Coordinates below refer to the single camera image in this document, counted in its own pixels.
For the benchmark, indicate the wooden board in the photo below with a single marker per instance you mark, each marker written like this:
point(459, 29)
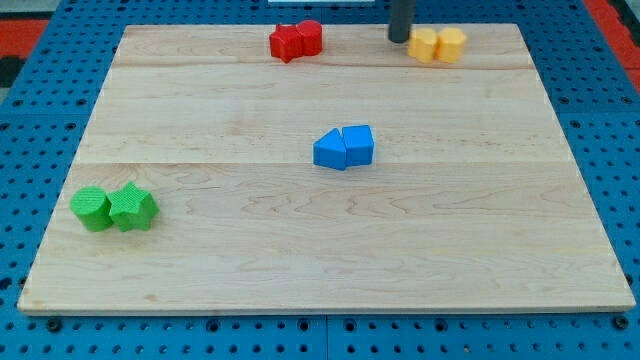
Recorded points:
point(473, 202)

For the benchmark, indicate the blue cube block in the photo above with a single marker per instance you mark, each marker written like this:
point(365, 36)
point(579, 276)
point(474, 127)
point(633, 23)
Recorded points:
point(359, 144)

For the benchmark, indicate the green star block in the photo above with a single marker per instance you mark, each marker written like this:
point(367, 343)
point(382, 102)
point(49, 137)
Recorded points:
point(132, 208)

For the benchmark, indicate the yellow pentagon block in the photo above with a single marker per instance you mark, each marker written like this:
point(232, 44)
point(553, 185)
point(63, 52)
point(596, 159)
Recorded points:
point(422, 44)

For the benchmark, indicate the red cylinder block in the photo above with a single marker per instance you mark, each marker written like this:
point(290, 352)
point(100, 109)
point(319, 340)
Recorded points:
point(311, 32)

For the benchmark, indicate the green cylinder block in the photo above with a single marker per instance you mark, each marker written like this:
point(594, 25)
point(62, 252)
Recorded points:
point(92, 208)

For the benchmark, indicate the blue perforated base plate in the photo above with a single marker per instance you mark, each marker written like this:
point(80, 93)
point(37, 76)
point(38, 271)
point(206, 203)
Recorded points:
point(48, 105)

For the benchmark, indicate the blue triangle block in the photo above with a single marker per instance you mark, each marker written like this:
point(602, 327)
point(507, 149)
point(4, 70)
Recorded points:
point(330, 151)

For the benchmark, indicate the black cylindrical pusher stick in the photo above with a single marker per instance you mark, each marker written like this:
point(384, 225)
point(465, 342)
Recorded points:
point(401, 20)

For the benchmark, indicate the yellow hexagon block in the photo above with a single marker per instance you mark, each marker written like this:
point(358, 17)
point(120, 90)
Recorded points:
point(451, 44)

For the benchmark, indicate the red star block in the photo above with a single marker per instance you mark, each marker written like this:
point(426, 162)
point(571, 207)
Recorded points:
point(286, 43)

